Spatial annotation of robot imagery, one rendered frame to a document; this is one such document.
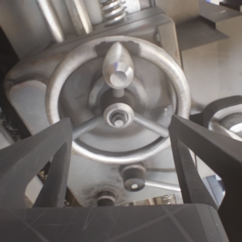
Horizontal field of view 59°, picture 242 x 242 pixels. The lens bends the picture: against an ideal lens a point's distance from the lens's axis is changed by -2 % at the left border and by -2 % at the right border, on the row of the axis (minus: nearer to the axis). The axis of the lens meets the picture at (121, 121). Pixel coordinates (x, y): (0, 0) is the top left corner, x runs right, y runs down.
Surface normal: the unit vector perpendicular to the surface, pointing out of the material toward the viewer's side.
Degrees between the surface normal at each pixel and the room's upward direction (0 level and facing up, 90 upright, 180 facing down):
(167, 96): 90
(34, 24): 90
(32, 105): 90
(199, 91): 90
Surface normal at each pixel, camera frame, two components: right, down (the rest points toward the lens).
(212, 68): 0.03, 0.57
